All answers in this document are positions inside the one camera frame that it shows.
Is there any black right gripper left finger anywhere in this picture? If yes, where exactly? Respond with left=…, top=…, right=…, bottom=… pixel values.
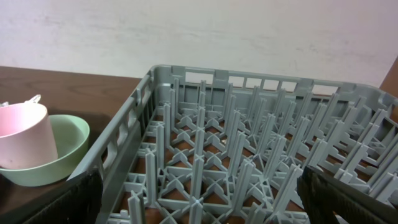
left=18, top=169, right=103, bottom=223

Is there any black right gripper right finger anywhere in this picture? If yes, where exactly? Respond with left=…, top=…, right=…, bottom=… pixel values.
left=297, top=166, right=397, bottom=224

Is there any green bowl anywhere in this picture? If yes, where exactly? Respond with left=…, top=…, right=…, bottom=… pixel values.
left=1, top=114, right=90, bottom=187

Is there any pink cup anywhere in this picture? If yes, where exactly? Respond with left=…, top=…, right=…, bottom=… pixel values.
left=1, top=103, right=58, bottom=169

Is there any grey dishwasher rack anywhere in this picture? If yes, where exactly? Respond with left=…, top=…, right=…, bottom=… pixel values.
left=73, top=65, right=397, bottom=223

